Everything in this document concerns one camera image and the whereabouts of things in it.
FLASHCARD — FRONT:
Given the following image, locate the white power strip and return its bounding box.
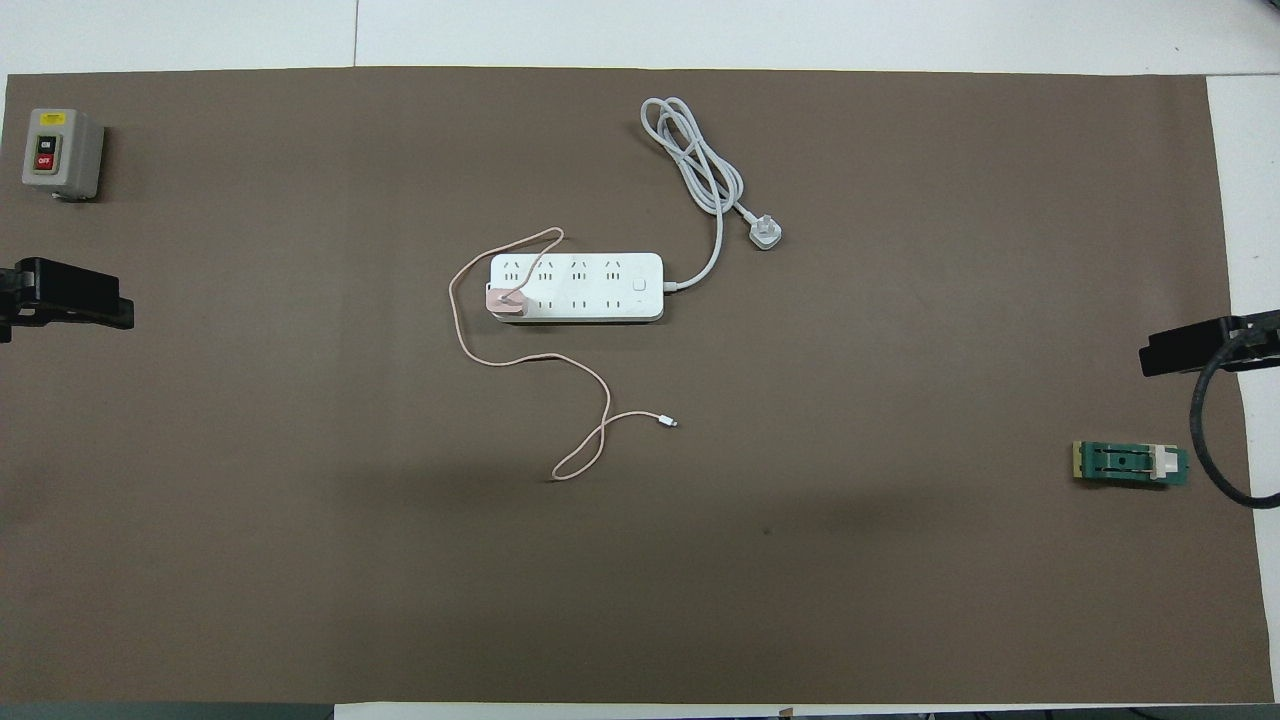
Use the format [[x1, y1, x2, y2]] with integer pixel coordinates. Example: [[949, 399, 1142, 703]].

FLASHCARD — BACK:
[[489, 252, 665, 323]]

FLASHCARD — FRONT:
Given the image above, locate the green knife switch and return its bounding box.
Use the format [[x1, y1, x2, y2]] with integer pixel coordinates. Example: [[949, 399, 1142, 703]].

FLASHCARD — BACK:
[[1072, 441, 1191, 490]]

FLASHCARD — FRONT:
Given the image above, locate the brown table mat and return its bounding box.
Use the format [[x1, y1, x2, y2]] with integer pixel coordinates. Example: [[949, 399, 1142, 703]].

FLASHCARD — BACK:
[[0, 68, 1246, 706]]

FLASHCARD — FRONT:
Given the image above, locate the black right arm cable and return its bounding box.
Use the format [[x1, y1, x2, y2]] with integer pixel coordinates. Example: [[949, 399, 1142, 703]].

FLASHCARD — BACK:
[[1188, 335, 1280, 509]]

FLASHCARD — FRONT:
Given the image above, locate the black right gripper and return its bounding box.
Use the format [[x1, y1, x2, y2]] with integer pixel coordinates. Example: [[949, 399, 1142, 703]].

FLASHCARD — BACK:
[[1142, 310, 1280, 379]]

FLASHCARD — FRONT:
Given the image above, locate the pink charging cable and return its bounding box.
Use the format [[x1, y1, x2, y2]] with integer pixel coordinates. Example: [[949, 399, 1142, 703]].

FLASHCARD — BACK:
[[448, 228, 679, 484]]

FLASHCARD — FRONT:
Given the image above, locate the grey on-off switch box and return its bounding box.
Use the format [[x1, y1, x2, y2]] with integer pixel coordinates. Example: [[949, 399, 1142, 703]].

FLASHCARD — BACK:
[[22, 108, 106, 201]]

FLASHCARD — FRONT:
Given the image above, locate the white power cord with plug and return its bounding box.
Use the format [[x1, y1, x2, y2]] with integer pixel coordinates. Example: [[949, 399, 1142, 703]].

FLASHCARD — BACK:
[[640, 97, 784, 293]]

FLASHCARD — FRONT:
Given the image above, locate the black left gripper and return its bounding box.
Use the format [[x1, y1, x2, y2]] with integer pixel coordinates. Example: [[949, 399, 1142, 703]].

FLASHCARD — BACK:
[[0, 257, 136, 343]]

